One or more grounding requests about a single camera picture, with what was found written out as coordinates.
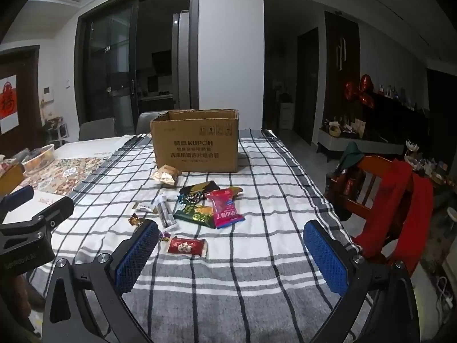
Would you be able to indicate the green cloth on chair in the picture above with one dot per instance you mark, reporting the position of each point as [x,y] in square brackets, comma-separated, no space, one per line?
[351,156]

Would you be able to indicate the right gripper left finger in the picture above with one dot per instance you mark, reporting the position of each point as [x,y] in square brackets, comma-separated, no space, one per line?
[68,316]

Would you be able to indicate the white low tv cabinet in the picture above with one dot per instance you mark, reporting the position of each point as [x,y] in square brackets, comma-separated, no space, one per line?
[333,147]

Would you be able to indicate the brown tissue box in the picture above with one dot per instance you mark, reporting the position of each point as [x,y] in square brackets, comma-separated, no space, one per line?
[11,179]

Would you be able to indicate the red balloons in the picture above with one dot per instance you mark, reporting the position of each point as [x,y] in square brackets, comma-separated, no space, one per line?
[362,91]

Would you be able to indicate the brown cardboard box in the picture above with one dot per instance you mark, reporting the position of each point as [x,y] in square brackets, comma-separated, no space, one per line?
[197,140]

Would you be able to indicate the red wooden chair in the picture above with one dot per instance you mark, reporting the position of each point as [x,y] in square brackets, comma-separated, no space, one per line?
[395,202]

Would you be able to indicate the red fu door poster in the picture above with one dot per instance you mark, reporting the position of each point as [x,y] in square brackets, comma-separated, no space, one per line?
[9,117]

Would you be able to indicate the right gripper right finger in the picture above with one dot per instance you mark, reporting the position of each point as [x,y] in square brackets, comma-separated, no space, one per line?
[383,296]

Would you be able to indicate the white gold candy packet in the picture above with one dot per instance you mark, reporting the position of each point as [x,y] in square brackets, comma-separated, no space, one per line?
[146,208]

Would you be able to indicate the pink hawthorn snack bag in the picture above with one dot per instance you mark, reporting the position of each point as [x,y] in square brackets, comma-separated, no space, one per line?
[224,209]

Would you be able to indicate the white shelf rack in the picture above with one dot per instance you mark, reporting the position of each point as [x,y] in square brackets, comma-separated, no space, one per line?
[56,129]

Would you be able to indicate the red snack packet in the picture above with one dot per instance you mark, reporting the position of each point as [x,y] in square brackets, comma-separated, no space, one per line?
[187,246]

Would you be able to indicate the blue foil candy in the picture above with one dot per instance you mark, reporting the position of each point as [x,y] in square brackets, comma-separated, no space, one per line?
[191,198]

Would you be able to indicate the floral patterned placemat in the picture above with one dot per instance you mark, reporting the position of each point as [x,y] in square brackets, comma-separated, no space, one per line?
[62,175]

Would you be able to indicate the black gold snack packet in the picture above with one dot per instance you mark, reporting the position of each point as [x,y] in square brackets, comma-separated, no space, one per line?
[200,188]

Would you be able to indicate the tan fortune biscuit packet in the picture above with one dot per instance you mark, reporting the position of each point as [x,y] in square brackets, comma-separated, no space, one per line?
[166,174]

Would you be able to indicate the yellow orange jelly snack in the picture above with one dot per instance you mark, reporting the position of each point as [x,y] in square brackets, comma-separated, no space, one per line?
[235,190]

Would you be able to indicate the checkered white tablecloth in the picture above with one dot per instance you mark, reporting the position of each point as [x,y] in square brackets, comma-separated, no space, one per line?
[257,282]

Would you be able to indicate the green cracker snack packet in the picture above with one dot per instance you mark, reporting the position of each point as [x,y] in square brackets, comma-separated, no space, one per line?
[196,214]

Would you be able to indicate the grey dining chair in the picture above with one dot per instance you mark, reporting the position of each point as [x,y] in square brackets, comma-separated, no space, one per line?
[144,120]
[98,129]

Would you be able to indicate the dark glass sliding door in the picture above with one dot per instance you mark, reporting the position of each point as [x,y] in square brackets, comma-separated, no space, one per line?
[133,57]

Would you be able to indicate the red gold small candy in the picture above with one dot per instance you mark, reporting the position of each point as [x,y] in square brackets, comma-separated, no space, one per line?
[135,220]

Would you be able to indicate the plastic food container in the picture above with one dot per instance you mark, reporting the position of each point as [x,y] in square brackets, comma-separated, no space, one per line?
[38,159]

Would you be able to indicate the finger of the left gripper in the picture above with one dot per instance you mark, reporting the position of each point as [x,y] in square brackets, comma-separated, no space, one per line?
[51,217]
[12,201]

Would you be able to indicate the clear dark stick packet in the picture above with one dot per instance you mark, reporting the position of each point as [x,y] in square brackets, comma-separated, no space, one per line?
[164,213]

